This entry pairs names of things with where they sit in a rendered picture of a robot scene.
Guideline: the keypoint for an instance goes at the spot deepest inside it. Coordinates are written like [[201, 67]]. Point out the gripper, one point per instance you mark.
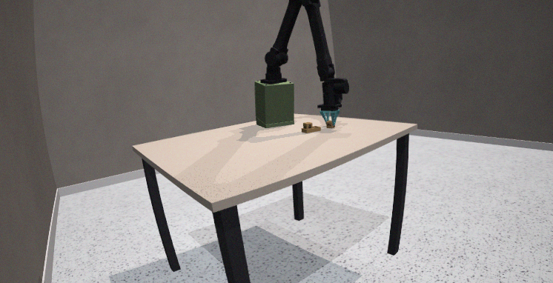
[[329, 107]]

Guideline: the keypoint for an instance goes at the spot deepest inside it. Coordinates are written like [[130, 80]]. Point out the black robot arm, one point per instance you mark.
[[278, 53]]

